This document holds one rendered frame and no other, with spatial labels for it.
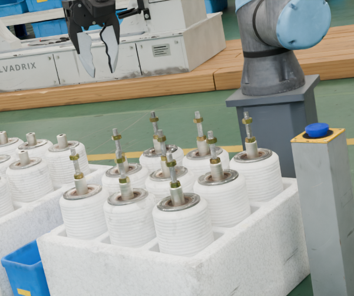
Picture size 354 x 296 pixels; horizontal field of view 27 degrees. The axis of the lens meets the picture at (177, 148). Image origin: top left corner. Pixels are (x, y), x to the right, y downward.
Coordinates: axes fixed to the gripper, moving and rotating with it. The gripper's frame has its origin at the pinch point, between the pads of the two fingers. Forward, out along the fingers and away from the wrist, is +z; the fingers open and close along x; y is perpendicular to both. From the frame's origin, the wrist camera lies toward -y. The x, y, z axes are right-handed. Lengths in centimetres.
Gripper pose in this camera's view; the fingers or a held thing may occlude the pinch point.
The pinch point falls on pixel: (102, 69)
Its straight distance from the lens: 143.6
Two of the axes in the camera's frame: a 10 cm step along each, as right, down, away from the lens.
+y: -3.6, -2.0, 9.1
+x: -9.1, 2.6, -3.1
